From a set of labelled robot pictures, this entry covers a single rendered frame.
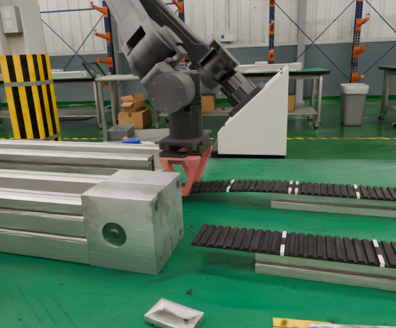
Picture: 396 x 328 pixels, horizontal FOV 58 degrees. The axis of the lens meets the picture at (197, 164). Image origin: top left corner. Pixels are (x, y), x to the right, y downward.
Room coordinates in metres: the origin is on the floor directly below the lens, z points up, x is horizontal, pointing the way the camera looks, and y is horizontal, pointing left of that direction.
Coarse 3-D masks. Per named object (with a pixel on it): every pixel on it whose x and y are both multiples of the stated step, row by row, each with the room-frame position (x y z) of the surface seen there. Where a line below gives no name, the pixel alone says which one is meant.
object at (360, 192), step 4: (352, 188) 0.54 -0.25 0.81; (356, 188) 0.53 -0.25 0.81; (360, 188) 0.53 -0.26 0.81; (364, 188) 0.53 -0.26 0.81; (356, 192) 0.51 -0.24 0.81; (360, 192) 0.52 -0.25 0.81; (364, 192) 0.51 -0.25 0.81; (356, 196) 0.50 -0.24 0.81; (360, 196) 0.50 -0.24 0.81; (364, 196) 0.50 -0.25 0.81; (368, 196) 0.50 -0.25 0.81
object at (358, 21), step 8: (272, 0) 7.27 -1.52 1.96; (360, 0) 7.19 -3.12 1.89; (272, 8) 7.49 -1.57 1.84; (280, 8) 7.52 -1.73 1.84; (360, 8) 7.20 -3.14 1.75; (272, 16) 7.49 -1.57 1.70; (288, 16) 7.49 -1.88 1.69; (360, 16) 7.19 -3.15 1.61; (368, 16) 6.61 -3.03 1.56; (272, 24) 6.90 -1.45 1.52; (296, 24) 7.47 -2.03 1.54; (360, 24) 6.99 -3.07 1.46; (272, 32) 7.48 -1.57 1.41; (360, 32) 7.19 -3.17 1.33; (272, 40) 7.48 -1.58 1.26; (272, 48) 7.48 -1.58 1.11; (352, 48) 7.31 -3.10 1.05; (272, 56) 7.26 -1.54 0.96; (352, 56) 7.31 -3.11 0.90; (352, 64) 7.21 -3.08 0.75; (352, 72) 7.20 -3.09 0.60; (352, 80) 7.18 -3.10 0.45
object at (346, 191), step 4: (340, 184) 0.55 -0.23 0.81; (348, 184) 0.55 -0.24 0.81; (340, 188) 0.54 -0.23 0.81; (344, 188) 0.53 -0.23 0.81; (348, 188) 0.53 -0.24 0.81; (340, 192) 0.52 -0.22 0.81; (344, 192) 0.52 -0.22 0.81; (348, 192) 0.52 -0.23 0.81; (352, 192) 0.52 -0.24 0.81; (344, 196) 0.51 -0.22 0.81; (348, 196) 0.51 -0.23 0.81; (352, 196) 0.50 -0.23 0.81
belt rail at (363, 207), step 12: (276, 204) 0.54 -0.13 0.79; (288, 204) 0.54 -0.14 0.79; (300, 204) 0.53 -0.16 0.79; (312, 204) 0.53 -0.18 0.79; (324, 204) 0.53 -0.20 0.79; (336, 204) 0.52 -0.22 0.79; (348, 204) 0.52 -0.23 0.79; (360, 204) 0.51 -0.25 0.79; (372, 204) 0.50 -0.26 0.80; (384, 204) 0.50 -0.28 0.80; (384, 216) 0.50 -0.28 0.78
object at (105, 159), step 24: (0, 144) 0.75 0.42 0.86; (24, 144) 0.74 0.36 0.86; (48, 144) 0.72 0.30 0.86; (72, 144) 0.70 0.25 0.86; (96, 144) 0.69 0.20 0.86; (120, 144) 0.69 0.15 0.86; (144, 144) 0.68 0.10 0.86; (0, 168) 0.67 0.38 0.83; (24, 168) 0.65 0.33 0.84; (48, 168) 0.63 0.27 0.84; (72, 168) 0.62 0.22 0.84; (96, 168) 0.62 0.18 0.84; (120, 168) 0.60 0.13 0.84; (144, 168) 0.59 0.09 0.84
